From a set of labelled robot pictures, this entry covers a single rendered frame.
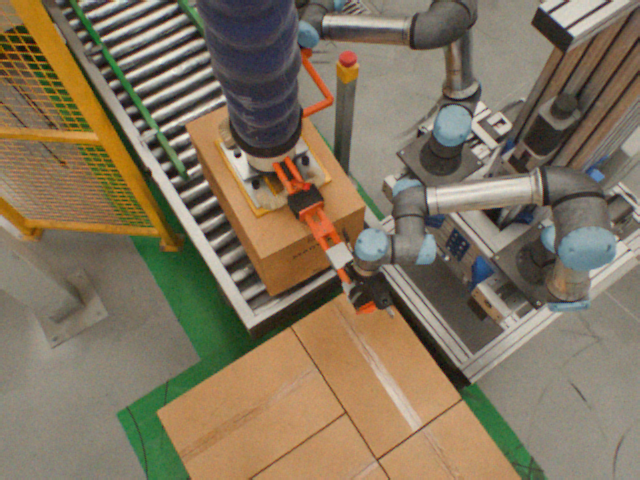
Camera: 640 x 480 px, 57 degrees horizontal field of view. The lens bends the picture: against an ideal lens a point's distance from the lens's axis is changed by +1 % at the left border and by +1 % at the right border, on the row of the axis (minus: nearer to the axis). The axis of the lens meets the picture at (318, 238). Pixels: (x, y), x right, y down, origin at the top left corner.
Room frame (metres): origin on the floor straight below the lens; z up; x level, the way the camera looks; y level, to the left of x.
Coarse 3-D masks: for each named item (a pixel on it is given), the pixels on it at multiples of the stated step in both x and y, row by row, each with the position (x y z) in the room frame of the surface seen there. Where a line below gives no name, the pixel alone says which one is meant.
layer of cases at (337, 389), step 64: (320, 320) 0.62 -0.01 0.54; (384, 320) 0.62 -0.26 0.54; (256, 384) 0.37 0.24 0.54; (320, 384) 0.37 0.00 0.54; (384, 384) 0.36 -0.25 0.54; (448, 384) 0.36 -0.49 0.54; (192, 448) 0.14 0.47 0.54; (256, 448) 0.14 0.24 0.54; (320, 448) 0.14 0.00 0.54; (384, 448) 0.13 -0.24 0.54; (448, 448) 0.13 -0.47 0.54
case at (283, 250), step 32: (192, 128) 1.19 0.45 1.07; (320, 160) 1.05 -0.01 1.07; (224, 192) 0.93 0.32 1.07; (320, 192) 0.92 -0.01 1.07; (352, 192) 0.92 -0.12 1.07; (256, 224) 0.81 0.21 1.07; (288, 224) 0.81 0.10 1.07; (352, 224) 0.85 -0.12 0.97; (256, 256) 0.72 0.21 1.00; (288, 256) 0.73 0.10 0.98; (320, 256) 0.78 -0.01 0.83
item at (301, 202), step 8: (312, 184) 0.87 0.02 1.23; (296, 192) 0.85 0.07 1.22; (304, 192) 0.85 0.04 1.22; (312, 192) 0.85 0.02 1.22; (288, 200) 0.82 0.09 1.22; (296, 200) 0.82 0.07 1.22; (304, 200) 0.82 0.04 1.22; (312, 200) 0.82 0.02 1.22; (320, 200) 0.82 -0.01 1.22; (296, 208) 0.79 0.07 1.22; (304, 208) 0.79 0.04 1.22; (312, 208) 0.79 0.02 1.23; (296, 216) 0.78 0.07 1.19
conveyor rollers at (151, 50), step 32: (64, 0) 2.32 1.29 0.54; (96, 0) 2.32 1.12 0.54; (128, 0) 2.31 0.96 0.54; (160, 0) 2.31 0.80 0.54; (128, 32) 2.11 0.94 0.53; (160, 32) 2.11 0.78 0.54; (192, 32) 2.11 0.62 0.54; (96, 64) 1.92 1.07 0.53; (128, 64) 1.91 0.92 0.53; (160, 64) 1.91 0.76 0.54; (192, 64) 1.90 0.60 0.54; (128, 96) 1.72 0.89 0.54; (160, 96) 1.72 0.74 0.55; (192, 96) 1.71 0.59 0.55; (224, 96) 1.71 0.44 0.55; (160, 128) 1.53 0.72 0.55; (192, 192) 1.20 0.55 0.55; (224, 256) 0.90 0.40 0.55; (256, 288) 0.75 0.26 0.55; (288, 288) 0.75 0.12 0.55
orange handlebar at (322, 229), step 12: (312, 72) 1.32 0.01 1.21; (324, 96) 1.23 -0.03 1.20; (312, 108) 1.17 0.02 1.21; (288, 156) 0.99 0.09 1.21; (276, 168) 0.94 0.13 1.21; (288, 180) 0.90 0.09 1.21; (300, 180) 0.90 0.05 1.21; (324, 216) 0.77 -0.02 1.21; (312, 228) 0.73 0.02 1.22; (324, 228) 0.73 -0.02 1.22; (324, 240) 0.69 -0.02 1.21; (336, 240) 0.69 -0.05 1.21; (324, 252) 0.65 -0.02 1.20; (372, 312) 0.46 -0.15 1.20
